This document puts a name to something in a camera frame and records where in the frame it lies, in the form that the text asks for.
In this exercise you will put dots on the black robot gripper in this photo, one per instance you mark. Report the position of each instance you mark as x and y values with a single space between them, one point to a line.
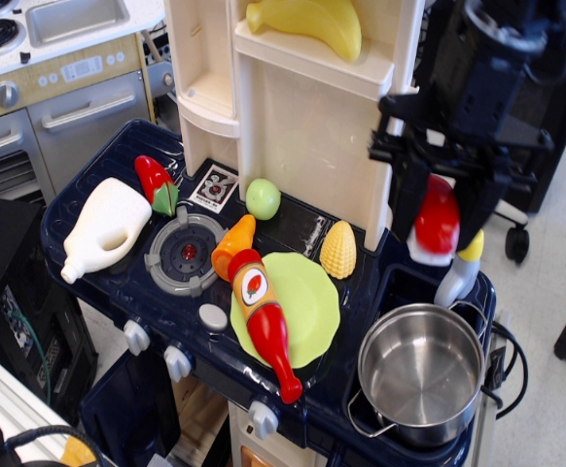
459 125

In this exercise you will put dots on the red and white toy sushi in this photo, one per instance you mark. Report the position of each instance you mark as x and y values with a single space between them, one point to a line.
435 233

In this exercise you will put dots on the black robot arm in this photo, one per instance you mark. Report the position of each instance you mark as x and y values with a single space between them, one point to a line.
459 124

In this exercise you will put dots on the stainless steel pot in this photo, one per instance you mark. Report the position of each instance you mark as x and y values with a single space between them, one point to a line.
421 368

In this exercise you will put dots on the white rolling stand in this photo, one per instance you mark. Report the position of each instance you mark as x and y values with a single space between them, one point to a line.
517 240

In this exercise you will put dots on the grey bottle with yellow cap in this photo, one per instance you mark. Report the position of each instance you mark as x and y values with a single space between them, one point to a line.
462 274

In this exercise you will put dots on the yellow toy corn cob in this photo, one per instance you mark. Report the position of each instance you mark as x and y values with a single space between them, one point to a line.
338 255

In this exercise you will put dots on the cream toy kitchen shelf tower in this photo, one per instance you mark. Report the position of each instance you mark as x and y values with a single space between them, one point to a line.
287 109

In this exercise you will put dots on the green toy apple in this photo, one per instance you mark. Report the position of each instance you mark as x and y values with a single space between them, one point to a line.
263 199

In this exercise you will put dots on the light green toy plate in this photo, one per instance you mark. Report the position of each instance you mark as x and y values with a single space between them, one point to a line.
308 298

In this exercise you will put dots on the yellow toy banana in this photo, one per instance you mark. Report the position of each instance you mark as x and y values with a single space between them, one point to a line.
335 23

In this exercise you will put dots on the orange toy carrot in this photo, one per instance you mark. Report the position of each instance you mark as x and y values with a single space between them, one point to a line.
238 238

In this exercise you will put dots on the red toy ketchup bottle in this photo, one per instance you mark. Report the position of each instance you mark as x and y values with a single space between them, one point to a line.
264 318

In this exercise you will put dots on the dark blue toy kitchen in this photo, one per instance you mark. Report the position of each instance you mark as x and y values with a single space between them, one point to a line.
382 280

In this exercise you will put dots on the grey round button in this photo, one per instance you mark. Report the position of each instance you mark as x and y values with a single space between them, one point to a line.
213 317

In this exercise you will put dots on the grey toy stove burner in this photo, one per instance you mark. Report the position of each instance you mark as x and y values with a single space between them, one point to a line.
179 259

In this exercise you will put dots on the red toy chili pepper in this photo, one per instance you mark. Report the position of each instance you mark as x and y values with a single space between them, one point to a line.
158 187

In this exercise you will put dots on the grey right stove knob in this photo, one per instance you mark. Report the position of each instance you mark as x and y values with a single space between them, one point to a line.
264 419

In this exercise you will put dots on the grey stove knob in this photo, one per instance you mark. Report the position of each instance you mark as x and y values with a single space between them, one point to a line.
136 338
178 364
264 419

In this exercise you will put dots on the grey middle stove knob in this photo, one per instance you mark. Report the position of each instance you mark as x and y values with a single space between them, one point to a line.
178 364

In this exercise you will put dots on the white toy jug bottle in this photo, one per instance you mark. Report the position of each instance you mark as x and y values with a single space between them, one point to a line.
108 226

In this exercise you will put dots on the grey left stove knob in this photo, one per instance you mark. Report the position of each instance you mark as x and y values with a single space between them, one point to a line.
136 338

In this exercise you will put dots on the wooden grey toy kitchen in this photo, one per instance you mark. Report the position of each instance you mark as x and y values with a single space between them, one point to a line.
71 74

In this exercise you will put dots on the black computer case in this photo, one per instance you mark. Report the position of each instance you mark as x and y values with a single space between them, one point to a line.
44 340

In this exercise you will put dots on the yellow object at bottom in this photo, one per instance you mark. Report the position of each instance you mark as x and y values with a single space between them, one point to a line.
77 454

